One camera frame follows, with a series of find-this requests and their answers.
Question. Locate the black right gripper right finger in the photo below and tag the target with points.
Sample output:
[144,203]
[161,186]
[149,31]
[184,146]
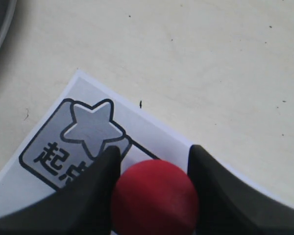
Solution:
[230,206]

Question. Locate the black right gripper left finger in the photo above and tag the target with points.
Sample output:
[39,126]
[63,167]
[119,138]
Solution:
[80,208]

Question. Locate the red cylinder game piece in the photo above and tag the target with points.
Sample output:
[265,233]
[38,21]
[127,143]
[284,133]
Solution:
[154,197]

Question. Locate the paper game board sheet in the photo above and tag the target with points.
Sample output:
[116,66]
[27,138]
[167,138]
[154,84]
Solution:
[86,120]

